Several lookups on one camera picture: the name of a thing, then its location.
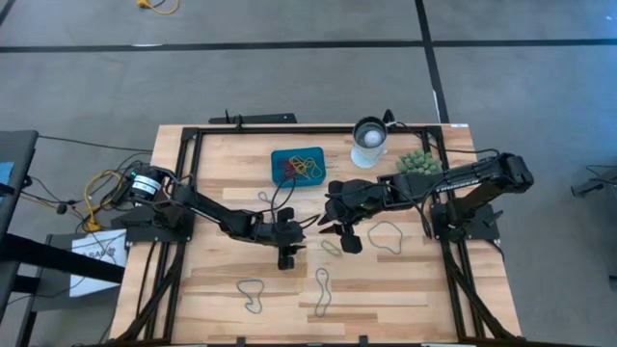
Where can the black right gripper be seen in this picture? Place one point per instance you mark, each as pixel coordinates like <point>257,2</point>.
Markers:
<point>356,200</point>

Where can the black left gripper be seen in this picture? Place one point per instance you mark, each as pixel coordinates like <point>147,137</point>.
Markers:
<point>282,233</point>

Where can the small green rubber band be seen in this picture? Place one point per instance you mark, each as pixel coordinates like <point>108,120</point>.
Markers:
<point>331,248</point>

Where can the dark green rubber band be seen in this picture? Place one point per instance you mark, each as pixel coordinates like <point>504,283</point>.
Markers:
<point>323,268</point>

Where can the blue-grey rubber band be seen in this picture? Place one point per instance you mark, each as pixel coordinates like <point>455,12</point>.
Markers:
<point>262,193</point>

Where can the olive rubber band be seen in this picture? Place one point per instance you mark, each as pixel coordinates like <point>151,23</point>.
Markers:
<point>401,238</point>

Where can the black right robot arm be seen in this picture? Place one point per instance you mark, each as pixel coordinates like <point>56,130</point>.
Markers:
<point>463,178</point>

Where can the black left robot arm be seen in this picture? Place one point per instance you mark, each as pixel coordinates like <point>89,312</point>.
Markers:
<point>212,212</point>

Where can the teal plastic bin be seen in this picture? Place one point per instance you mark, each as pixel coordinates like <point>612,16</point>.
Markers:
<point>277,154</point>

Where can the white cylindrical cup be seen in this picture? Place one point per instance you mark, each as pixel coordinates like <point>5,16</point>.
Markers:
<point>366,159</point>

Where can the white ball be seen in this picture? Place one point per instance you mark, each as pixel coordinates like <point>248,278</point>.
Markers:
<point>373,139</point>

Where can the green spiky plant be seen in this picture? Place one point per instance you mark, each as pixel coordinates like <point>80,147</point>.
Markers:
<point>417,161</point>

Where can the black flat device box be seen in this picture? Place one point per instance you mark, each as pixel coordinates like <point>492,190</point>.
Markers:
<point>265,118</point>

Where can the black box with green light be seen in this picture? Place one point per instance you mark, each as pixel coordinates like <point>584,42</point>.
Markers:
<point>132,173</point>

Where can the white paper sign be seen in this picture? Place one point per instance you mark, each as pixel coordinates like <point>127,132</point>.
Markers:
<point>103,239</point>

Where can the black support beam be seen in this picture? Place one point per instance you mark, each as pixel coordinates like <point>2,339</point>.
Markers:
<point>48,255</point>

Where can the dark grey desk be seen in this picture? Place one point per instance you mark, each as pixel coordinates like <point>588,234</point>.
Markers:
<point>19,149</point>

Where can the blue paper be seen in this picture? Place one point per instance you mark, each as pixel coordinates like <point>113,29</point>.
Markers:
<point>6,176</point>

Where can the black aluminium table frame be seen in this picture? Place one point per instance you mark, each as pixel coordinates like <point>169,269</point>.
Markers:
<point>313,130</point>

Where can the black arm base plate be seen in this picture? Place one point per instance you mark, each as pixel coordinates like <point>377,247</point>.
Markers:
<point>159,235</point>
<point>482,227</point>

